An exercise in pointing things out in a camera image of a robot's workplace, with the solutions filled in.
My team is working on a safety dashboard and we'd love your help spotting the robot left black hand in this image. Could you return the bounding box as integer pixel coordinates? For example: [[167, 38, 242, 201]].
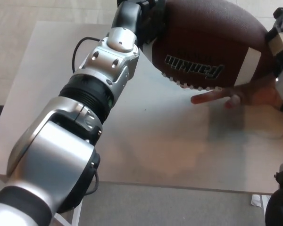
[[111, 0, 167, 47]]

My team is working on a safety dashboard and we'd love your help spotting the person's bare hand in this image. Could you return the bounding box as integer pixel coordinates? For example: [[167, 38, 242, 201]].
[[190, 77, 283, 111]]

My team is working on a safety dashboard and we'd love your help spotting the brown leather Franklin football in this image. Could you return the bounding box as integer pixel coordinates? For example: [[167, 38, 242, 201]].
[[141, 0, 278, 91]]

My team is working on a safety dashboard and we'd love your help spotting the white diagonal desk brace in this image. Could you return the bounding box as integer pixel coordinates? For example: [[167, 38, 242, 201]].
[[52, 212, 69, 226]]

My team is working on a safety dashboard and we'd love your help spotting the white crumpled paper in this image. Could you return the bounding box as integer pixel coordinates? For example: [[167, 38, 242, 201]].
[[250, 195, 263, 208]]

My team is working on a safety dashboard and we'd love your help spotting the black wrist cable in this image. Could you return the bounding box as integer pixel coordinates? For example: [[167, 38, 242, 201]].
[[71, 36, 102, 74]]

